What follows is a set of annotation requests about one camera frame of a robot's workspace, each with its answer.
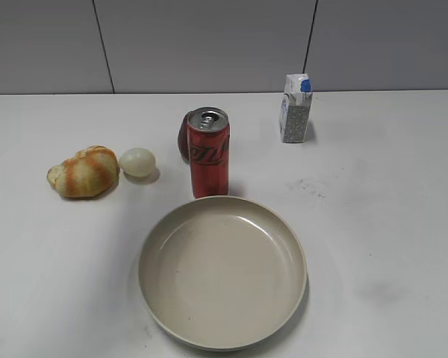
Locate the red cola can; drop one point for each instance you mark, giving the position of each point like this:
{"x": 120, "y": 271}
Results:
{"x": 208, "y": 139}

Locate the beige round plate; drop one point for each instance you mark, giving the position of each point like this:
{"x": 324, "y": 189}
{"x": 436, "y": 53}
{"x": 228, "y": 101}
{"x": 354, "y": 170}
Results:
{"x": 222, "y": 273}

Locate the dark red wax apple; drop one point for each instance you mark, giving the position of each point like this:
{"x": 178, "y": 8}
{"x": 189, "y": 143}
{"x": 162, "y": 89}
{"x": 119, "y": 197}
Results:
{"x": 182, "y": 139}

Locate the white egg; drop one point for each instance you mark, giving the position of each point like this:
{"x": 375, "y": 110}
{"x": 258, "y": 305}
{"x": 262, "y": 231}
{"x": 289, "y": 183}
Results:
{"x": 138, "y": 162}

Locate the small white milk carton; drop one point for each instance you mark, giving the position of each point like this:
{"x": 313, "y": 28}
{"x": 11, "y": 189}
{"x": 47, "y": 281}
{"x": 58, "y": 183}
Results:
{"x": 295, "y": 108}

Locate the striped bread roll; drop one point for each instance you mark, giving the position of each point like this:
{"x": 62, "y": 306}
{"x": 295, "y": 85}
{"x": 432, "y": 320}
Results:
{"x": 90, "y": 172}

